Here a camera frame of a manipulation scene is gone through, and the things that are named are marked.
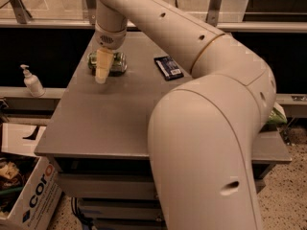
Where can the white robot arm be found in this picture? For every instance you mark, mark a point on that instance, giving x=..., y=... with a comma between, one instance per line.
x=200, y=134

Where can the green chip bag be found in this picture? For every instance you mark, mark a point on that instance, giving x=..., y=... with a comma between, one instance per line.
x=277, y=115

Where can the white pump bottle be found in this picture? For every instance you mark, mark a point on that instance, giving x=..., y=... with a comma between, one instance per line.
x=32, y=82

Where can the green soda can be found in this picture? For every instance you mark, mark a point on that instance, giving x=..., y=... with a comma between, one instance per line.
x=118, y=68

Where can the grey drawer cabinet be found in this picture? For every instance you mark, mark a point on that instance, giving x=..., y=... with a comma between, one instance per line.
x=98, y=139

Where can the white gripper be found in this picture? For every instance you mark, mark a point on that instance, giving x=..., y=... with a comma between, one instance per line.
x=109, y=39

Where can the white cardboard box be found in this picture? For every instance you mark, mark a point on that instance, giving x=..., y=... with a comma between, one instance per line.
x=29, y=193

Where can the dark blue snack packet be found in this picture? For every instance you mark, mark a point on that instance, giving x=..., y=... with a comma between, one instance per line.
x=168, y=68

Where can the metal window railing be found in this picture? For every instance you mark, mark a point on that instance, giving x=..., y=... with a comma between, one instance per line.
x=285, y=16

